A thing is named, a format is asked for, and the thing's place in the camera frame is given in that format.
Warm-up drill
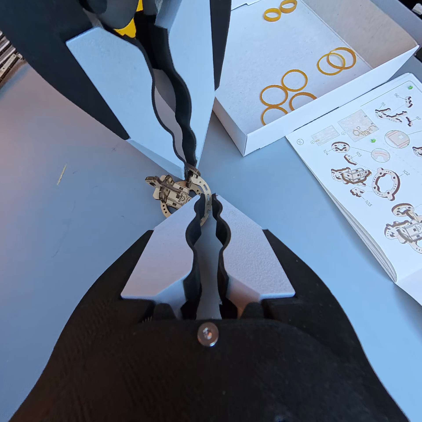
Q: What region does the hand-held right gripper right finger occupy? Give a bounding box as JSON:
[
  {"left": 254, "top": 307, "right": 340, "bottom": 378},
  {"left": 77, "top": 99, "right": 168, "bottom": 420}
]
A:
[{"left": 212, "top": 194, "right": 296, "bottom": 320}]

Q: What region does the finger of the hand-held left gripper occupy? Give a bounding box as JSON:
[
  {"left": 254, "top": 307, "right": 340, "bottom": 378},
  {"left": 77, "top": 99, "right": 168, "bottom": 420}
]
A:
[
  {"left": 135, "top": 0, "right": 215, "bottom": 167},
  {"left": 65, "top": 26, "right": 198, "bottom": 180}
]

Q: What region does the white instruction booklet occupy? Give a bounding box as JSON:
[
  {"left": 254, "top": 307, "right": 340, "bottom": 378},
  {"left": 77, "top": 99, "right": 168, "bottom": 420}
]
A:
[{"left": 286, "top": 73, "right": 422, "bottom": 307}]

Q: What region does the wooden robot figure model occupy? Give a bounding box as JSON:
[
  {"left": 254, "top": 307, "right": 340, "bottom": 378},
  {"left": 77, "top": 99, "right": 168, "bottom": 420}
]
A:
[{"left": 145, "top": 164, "right": 202, "bottom": 219}]

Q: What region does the curved wooden arc part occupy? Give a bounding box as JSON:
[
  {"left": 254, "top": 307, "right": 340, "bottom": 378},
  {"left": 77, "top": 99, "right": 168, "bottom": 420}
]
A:
[{"left": 191, "top": 175, "right": 212, "bottom": 227}]

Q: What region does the yellow object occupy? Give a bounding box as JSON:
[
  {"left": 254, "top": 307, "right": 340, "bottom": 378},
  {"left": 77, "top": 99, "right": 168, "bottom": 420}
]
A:
[{"left": 113, "top": 0, "right": 144, "bottom": 39}]

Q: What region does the stack of plywood sheets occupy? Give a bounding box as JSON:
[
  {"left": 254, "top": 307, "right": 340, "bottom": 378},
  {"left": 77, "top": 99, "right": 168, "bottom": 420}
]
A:
[{"left": 0, "top": 31, "right": 24, "bottom": 88}]

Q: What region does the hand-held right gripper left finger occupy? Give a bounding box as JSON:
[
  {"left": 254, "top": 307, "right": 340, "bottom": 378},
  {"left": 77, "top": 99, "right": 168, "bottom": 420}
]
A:
[{"left": 120, "top": 194, "right": 202, "bottom": 320}]

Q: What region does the group of yellow rubber bands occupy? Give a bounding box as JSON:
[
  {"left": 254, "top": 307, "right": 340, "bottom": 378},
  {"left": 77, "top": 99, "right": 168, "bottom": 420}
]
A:
[{"left": 260, "top": 0, "right": 357, "bottom": 126}]

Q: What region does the white cardboard box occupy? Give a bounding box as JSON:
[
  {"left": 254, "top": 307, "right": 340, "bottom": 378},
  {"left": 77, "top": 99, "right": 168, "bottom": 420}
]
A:
[{"left": 213, "top": 0, "right": 420, "bottom": 157}]

